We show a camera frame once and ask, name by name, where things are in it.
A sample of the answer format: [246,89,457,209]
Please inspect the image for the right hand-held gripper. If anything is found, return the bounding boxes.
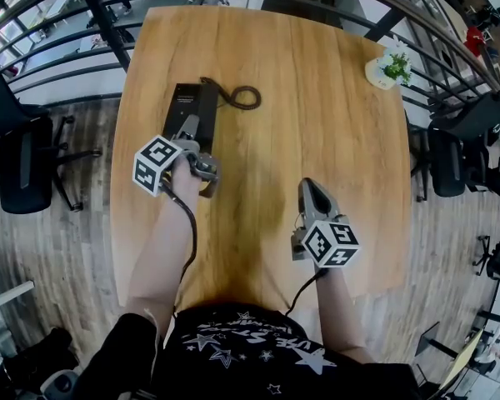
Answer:
[291,177,361,269]

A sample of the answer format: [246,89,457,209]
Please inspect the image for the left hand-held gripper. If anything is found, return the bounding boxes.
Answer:
[132,114,223,200]

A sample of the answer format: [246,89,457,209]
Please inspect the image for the black desk telephone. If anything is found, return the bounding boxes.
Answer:
[162,82,220,158]

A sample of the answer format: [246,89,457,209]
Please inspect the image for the person's right forearm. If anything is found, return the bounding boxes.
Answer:
[313,264,374,364]

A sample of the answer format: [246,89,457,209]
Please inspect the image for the person's left forearm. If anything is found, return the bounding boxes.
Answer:
[123,158,203,321]

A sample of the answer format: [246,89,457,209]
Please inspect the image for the wooden desk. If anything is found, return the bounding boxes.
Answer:
[109,6,413,314]

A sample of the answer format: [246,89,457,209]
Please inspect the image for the black metal railing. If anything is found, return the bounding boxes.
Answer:
[0,0,500,114]

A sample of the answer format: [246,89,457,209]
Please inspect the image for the white potted green plant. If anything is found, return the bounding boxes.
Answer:
[364,35,416,93]

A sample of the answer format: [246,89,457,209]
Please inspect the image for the black star-print shirt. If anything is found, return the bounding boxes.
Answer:
[82,301,423,400]

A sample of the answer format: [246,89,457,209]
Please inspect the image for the yellow-edged side table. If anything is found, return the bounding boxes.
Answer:
[413,321,485,393]

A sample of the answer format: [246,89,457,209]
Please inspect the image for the black bag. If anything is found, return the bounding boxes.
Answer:
[2,326,81,400]

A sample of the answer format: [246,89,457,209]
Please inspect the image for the black coiled telephone cord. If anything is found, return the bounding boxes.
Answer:
[199,76,263,110]

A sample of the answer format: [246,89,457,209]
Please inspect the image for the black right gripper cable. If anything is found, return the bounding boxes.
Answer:
[284,266,329,318]

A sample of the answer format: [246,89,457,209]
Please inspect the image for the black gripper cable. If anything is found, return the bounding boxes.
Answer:
[159,180,199,313]
[284,266,329,318]

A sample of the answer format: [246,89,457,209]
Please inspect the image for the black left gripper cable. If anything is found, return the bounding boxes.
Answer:
[159,180,199,313]

